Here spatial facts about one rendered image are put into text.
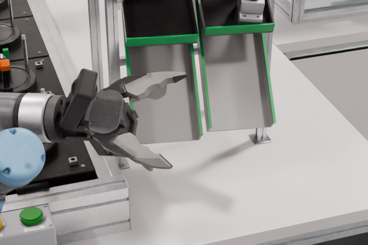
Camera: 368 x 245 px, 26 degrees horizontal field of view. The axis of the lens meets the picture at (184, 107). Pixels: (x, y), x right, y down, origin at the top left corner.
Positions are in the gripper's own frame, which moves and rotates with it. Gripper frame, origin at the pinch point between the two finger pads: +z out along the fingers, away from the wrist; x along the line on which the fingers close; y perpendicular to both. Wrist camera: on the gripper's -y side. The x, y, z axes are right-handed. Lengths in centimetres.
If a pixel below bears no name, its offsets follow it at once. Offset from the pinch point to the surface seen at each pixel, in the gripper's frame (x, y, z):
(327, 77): -68, 104, 13
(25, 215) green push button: 8.7, 22.3, -30.6
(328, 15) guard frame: -85, 97, 13
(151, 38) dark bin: -24.3, 17.1, -12.3
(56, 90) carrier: -28, 44, -41
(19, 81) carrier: -28, 41, -49
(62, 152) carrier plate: -8.2, 33.0, -31.2
